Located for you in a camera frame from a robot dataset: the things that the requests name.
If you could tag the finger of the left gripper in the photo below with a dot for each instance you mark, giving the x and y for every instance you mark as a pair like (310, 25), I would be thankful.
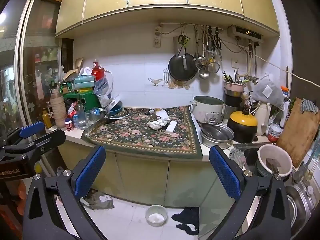
(19, 134)
(40, 145)

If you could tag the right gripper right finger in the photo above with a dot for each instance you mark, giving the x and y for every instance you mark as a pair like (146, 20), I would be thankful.
(272, 217)

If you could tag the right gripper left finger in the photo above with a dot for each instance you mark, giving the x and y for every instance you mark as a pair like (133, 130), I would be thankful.
(42, 219)

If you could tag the dark small glass bottle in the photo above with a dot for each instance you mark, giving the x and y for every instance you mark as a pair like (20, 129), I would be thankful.
(151, 112)

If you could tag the white paper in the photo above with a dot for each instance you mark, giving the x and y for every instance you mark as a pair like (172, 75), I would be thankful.
(159, 124)

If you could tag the white rectangular box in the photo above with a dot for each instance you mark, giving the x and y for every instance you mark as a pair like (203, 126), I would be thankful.
(171, 127)

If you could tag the white plastic trash bucket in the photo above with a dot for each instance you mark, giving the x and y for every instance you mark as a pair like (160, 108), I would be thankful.
(156, 215)

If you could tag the clear plastic bottle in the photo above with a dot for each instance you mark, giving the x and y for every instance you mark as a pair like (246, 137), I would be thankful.
(81, 116)

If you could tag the steel sink basin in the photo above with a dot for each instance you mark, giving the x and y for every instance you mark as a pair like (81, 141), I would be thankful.
(303, 199)

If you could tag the stack of paper cups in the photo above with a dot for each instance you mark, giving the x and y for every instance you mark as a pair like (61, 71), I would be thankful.
(58, 106)

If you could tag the green box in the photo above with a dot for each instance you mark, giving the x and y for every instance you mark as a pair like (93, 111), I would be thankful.
(87, 99)

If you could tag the grey bag on floor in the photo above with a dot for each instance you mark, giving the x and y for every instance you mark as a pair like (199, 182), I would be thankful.
(98, 200)

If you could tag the blue bowl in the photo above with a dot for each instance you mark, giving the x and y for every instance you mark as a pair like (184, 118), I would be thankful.
(116, 109)

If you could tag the white blue plastic bag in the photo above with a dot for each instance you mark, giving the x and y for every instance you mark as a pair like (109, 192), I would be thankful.
(103, 89)

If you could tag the white bowl in sink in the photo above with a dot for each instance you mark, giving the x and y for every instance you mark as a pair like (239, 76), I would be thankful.
(270, 156)

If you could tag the floral green table mat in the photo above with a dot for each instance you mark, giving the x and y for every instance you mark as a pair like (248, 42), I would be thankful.
(132, 135)

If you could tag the grey dish rag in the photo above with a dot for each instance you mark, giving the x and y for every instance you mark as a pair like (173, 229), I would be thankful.
(238, 156)

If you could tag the red container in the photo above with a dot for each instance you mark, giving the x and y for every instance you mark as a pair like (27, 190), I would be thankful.
(97, 71)

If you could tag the dark cloth on floor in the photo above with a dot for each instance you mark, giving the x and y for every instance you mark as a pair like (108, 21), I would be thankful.
(188, 220)

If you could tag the wooden cutting board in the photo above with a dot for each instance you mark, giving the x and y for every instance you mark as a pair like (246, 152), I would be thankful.
(298, 133)

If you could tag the yellow lid black pot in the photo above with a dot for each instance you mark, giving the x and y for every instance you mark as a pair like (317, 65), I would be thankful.
(244, 126)

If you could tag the stainless steel pot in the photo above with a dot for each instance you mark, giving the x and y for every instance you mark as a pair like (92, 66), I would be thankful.
(216, 135)

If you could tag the white thermos jug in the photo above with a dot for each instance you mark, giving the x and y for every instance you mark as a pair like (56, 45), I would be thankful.
(262, 115)

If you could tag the white rice cooker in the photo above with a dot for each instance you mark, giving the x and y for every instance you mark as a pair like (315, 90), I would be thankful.
(207, 109)

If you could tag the grey hanging cloth bag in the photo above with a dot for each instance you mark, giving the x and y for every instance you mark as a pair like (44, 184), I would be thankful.
(267, 90)

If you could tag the upper yellow cabinets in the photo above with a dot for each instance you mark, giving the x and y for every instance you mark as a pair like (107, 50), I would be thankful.
(77, 17)

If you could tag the pink utensil holder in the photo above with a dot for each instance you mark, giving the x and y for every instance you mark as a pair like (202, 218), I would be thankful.
(233, 86)

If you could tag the black hanging wok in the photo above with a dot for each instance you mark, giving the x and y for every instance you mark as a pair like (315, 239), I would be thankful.
(177, 70)

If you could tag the hanging steel ladle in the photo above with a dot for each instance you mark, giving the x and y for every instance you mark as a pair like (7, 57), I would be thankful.
(203, 71)

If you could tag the hanging strainer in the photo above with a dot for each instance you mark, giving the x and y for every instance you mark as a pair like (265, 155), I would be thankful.
(213, 65)

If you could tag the water heater unit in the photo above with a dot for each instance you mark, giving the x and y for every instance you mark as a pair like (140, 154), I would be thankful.
(236, 31)

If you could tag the power strip on wall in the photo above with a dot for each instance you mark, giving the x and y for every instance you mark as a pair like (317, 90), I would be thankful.
(157, 37)

